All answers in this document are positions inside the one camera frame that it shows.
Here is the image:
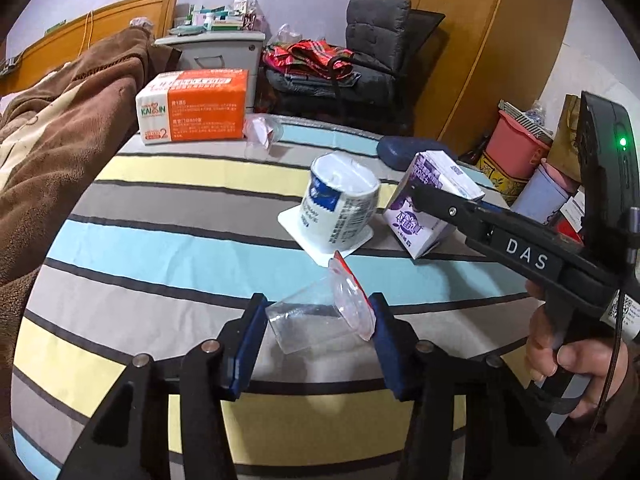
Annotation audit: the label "pink plastic basket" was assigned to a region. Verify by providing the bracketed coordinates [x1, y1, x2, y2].
[485, 110, 553, 181]

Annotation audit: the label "yellow patterned box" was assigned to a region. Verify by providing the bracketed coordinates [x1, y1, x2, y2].
[472, 152, 531, 206]

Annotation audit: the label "striped tablecloth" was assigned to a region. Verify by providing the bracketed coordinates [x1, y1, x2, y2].
[10, 115, 566, 480]

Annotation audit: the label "grey folding chair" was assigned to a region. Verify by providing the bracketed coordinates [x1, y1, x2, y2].
[265, 0, 446, 113]

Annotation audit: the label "dark blue glasses case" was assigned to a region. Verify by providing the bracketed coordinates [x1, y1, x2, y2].
[376, 136, 453, 170]

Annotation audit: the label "red plaid cloth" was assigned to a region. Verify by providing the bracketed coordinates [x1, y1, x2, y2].
[262, 40, 366, 83]

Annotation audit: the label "white small boxes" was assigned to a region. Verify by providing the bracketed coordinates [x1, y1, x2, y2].
[557, 192, 586, 233]

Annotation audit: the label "purple milk carton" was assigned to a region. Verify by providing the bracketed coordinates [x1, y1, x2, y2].
[382, 150, 486, 260]

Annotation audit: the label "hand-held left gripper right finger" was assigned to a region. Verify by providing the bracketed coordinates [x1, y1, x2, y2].
[367, 292, 576, 480]

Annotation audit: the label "brown blanket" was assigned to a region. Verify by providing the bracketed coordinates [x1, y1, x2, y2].
[0, 25, 181, 292]

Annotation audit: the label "pile of small boxes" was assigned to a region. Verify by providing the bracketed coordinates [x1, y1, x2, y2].
[172, 0, 268, 36]

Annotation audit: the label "brown paper bag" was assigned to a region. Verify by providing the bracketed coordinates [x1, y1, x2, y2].
[546, 94, 586, 184]

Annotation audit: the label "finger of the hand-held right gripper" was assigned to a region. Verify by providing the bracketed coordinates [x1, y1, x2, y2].
[470, 198, 512, 215]
[407, 182, 497, 247]

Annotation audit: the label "white plastic bag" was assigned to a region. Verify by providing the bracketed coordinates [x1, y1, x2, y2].
[267, 24, 304, 47]

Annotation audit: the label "wooden headboard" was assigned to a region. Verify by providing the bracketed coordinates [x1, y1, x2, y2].
[0, 0, 180, 98]

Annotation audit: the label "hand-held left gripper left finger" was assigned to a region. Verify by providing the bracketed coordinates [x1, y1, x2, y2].
[60, 292, 271, 480]

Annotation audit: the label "white yogurt cup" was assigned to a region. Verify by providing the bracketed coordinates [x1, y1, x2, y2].
[277, 152, 382, 265]

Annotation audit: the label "black cable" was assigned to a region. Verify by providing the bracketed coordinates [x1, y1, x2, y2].
[589, 287, 632, 433]

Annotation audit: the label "clear cup with red lid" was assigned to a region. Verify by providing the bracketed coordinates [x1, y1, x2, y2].
[265, 251, 376, 356]

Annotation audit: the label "person's right hand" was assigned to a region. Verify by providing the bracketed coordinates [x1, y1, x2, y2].
[525, 280, 631, 420]

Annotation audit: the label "small clear pink cup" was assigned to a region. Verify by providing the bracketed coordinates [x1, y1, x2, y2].
[244, 115, 285, 150]

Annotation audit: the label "wooden wardrobe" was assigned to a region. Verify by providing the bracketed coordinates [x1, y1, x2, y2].
[380, 0, 578, 156]

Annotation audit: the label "grey nightstand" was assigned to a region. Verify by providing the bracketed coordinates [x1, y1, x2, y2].
[154, 30, 266, 111]

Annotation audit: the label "orange and white tissue box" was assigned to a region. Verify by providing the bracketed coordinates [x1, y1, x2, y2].
[136, 69, 250, 146]

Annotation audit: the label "lavender plastic bucket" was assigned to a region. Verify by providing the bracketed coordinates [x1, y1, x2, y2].
[510, 160, 576, 226]

